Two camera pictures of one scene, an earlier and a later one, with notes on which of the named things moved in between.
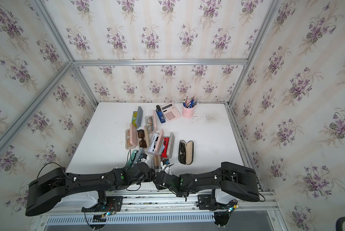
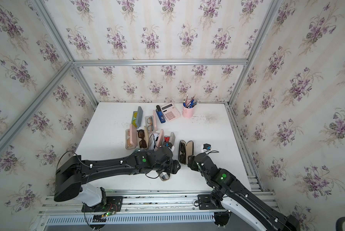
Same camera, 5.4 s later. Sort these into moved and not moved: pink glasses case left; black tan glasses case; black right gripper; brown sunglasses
Moved: black right gripper
Not moved: black tan glasses case; pink glasses case left; brown sunglasses
